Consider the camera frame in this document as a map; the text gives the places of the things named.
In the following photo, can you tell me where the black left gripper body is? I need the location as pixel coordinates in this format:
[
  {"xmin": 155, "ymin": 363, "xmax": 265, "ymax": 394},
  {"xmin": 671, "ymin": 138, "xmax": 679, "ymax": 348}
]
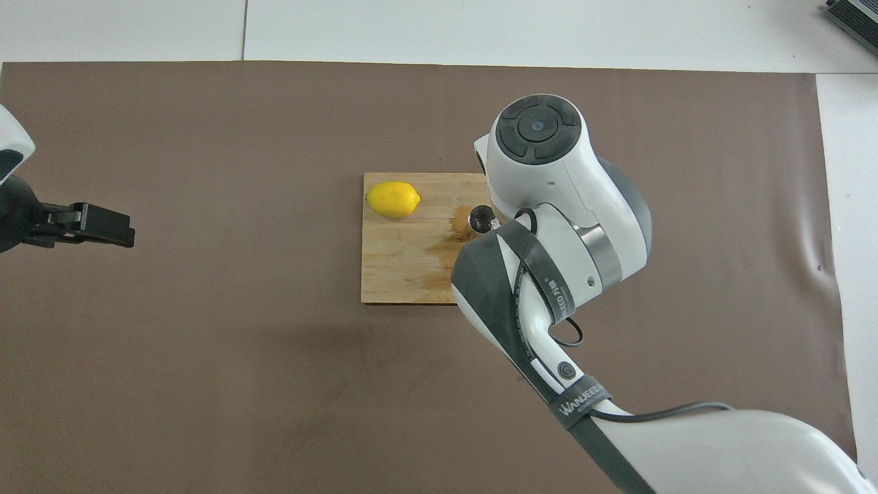
[{"xmin": 0, "ymin": 176, "xmax": 70, "ymax": 254}]

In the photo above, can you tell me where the yellow lemon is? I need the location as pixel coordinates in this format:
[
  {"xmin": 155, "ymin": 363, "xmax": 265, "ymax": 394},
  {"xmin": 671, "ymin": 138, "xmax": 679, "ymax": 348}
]
[{"xmin": 366, "ymin": 181, "xmax": 421, "ymax": 219}]

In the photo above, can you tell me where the steel double jigger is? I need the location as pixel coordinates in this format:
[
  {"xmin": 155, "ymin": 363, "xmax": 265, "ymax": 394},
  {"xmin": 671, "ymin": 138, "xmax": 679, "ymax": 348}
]
[{"xmin": 468, "ymin": 204, "xmax": 500, "ymax": 238}]

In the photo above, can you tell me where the grey ribbed metal device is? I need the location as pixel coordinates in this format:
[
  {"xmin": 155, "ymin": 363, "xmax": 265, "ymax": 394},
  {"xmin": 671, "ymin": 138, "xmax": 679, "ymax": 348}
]
[{"xmin": 820, "ymin": 0, "xmax": 878, "ymax": 57}]

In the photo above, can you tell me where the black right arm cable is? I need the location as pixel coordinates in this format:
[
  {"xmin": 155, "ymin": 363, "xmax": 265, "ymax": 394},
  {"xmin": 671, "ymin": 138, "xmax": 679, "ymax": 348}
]
[{"xmin": 510, "ymin": 206, "xmax": 735, "ymax": 423}]

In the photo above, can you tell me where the brown table mat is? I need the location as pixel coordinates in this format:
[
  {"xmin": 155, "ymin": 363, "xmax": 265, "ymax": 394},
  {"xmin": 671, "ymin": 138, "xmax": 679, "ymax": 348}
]
[{"xmin": 0, "ymin": 60, "xmax": 862, "ymax": 494}]

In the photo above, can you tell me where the wooden cutting board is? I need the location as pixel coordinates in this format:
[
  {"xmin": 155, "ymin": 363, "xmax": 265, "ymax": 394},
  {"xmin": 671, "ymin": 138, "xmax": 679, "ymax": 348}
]
[{"xmin": 361, "ymin": 172, "xmax": 496, "ymax": 305}]

